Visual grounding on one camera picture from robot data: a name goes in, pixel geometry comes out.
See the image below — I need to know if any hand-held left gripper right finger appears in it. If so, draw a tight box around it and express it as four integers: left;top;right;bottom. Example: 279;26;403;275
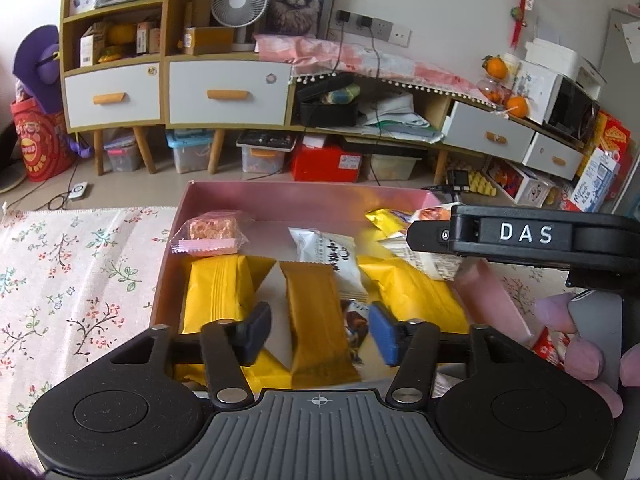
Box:
367;302;533;407

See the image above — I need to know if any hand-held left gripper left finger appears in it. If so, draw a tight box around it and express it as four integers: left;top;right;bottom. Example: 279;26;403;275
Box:
107;302;273;408

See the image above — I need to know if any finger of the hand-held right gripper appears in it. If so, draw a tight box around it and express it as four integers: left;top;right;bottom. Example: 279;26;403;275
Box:
406;219;453;254

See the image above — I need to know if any red and white nut packet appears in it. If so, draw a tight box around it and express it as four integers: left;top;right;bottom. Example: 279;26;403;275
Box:
410;206;453;223

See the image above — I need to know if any white and silver snack packet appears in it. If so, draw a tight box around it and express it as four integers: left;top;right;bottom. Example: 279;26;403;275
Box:
377;236;459;282

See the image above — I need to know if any dark printed snack packet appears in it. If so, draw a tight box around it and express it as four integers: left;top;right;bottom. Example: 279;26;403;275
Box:
341;299;372;363

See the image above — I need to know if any thin yellow snack packet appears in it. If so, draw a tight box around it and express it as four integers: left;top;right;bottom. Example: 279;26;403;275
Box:
364;208;422;237

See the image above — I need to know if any large yellow snack packet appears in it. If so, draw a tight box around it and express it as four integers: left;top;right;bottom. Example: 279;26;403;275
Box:
172;254;293;392
356;255;472;337

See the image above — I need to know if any small mustard snack packet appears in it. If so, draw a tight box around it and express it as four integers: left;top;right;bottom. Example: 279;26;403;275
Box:
278;261;362;387

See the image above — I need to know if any white and blue snack packet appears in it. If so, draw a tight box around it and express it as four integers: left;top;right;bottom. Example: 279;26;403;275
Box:
288;226;369;302

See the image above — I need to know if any pink cake snack packet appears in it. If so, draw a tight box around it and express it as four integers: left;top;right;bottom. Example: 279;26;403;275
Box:
170;211;249;258

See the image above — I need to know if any red snack packet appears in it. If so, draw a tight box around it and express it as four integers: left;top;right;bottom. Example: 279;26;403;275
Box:
530;327;571;373

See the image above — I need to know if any pink cardboard box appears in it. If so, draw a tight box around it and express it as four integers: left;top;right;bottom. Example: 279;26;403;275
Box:
149;180;534;397

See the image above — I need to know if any person's right hand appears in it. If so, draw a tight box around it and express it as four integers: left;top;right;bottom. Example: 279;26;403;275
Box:
534;292;640;419

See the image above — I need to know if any blue and white carton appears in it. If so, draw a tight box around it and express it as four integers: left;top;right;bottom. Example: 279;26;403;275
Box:
569;146;622;214

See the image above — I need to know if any yellow egg tray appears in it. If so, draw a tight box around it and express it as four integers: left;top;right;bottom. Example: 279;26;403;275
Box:
466;169;499;198

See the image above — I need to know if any clear storage bin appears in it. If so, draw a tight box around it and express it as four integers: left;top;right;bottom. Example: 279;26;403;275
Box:
366;151;424;182
102;134;142;173

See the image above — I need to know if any red and white gift box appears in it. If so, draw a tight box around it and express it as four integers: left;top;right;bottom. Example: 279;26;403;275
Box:
486;156;557;207

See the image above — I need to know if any red and yellow box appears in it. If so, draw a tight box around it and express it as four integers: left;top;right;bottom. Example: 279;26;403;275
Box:
589;109;634;162

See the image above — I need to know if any low wooden cabinet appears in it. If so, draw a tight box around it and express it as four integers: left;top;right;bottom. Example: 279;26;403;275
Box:
289;71;601;187

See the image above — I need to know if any pile of papers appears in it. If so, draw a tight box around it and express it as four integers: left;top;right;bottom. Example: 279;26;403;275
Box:
359;94;444;144

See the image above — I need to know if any red storage box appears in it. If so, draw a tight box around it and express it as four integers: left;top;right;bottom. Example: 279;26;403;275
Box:
290;141;363;183

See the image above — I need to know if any white microwave oven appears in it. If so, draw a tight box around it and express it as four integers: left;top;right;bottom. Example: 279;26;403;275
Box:
541;76;602;144

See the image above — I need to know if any white printed box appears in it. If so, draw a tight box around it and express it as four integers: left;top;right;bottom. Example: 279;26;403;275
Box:
511;59;559;124

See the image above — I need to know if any bag of small oranges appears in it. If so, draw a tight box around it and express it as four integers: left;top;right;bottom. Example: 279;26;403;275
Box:
476;76;514;104

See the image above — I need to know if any black storage box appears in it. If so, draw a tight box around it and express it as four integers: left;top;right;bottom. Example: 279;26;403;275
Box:
297;71;362;129

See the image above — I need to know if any pink cloth cover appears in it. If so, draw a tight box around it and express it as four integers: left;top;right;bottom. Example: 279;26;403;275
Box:
254;33;494;107

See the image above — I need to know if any floral tablecloth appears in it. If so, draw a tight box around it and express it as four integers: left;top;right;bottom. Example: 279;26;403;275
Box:
0;204;182;443

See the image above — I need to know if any blue lidded storage bin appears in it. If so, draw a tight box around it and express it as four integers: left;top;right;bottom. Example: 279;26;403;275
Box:
165;129;214;174

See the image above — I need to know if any framed cat picture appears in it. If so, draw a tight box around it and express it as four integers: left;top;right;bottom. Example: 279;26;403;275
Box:
261;0;342;42

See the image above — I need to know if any red round gift bag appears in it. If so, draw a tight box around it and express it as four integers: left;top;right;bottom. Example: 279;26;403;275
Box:
10;99;77;183

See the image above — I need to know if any brown cardboard box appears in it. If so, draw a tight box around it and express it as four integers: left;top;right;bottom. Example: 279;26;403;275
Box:
181;25;237;57

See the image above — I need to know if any white desk fan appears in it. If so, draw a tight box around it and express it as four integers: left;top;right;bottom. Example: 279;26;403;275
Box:
210;0;269;53

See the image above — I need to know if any wooden shelf cabinet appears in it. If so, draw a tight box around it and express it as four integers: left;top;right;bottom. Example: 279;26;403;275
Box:
59;0;297;177

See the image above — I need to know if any yellow fruit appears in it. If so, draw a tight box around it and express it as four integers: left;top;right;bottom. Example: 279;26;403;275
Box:
104;23;139;64

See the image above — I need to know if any small white product box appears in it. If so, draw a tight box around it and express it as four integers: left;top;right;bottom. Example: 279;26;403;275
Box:
79;24;107;68

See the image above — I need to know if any purple plush toy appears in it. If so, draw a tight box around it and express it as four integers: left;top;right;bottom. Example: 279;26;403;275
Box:
13;24;64;114

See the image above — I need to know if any white drawer with wooden handle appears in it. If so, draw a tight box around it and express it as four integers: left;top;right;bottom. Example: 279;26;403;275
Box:
521;131;587;182
63;61;162;134
166;59;293;128
441;101;537;154

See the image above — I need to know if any white wall socket strip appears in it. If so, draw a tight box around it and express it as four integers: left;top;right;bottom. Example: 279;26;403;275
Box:
335;9;412;44

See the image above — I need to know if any red wall ornament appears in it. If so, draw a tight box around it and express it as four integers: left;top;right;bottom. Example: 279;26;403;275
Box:
509;0;537;47

